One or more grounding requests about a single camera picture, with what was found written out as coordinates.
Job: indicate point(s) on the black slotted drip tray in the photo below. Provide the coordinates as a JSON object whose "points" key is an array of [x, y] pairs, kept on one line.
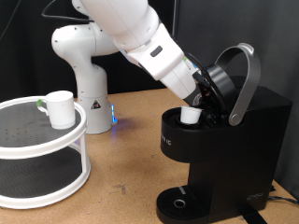
{"points": [[168, 202]]}

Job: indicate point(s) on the white two-tier turntable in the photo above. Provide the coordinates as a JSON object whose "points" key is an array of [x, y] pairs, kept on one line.
{"points": [[40, 149]]}

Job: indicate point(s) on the black brew head lid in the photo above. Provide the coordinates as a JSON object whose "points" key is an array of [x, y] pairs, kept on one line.
{"points": [[224, 87]]}

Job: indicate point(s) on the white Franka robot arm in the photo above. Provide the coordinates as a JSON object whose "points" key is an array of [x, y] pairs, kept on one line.
{"points": [[90, 81]]}

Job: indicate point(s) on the black backdrop curtain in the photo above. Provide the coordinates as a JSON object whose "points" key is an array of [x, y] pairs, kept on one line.
{"points": [[25, 46]]}

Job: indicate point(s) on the black Keurig coffee machine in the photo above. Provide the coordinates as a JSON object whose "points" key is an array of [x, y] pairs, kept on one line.
{"points": [[243, 155]]}

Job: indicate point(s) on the red-lidded white coffee pod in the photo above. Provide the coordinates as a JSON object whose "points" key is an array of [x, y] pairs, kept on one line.
{"points": [[190, 115]]}

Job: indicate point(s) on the green tape piece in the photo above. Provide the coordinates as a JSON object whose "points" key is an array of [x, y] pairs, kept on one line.
{"points": [[39, 102]]}

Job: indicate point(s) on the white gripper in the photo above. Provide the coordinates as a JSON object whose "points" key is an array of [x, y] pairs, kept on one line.
{"points": [[177, 77]]}

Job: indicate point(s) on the white mug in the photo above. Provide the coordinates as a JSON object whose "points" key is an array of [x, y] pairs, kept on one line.
{"points": [[62, 109]]}

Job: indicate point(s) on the grey tape strip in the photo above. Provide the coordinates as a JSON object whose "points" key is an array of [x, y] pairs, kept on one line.
{"points": [[182, 190]]}

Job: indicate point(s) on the grey partition panel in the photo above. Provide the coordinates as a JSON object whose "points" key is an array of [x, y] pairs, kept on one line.
{"points": [[218, 25]]}

